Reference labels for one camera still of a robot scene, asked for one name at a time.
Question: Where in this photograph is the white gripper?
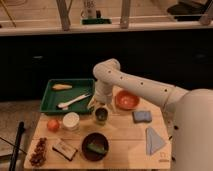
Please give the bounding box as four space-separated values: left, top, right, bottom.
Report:
87 80 116 114

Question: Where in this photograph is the orange red bowl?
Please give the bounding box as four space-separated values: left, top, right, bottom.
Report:
115 90 140 110

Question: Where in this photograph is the green vegetable toy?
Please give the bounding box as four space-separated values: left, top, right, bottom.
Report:
87 143 107 154

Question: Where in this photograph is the brown grape bunch toy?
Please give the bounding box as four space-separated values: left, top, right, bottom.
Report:
30 138 47 167

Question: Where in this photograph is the black pole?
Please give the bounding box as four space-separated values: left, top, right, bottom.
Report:
9 122 25 171

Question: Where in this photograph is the dark brown bowl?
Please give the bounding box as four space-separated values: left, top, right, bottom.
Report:
81 133 109 161

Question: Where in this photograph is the dark green cup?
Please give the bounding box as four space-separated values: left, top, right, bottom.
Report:
95 107 108 125

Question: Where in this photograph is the blue sponge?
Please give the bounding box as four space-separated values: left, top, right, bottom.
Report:
133 111 152 123

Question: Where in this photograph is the light blue folded cloth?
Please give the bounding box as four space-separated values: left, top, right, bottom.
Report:
146 127 166 155

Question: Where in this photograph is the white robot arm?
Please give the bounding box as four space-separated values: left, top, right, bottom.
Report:
93 58 213 171

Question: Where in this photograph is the white plastic spoon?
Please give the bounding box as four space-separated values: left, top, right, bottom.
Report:
57 93 91 110

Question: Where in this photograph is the white bottle on shelf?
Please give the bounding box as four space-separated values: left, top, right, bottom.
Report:
83 0 96 18

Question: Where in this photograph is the green plastic tray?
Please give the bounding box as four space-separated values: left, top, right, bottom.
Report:
40 78 95 115

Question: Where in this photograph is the green base plate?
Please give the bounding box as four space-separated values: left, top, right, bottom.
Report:
82 18 111 25

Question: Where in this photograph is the orange tomato toy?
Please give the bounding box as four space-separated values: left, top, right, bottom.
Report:
47 119 60 132

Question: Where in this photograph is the white cup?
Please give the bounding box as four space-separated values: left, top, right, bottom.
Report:
62 112 80 130

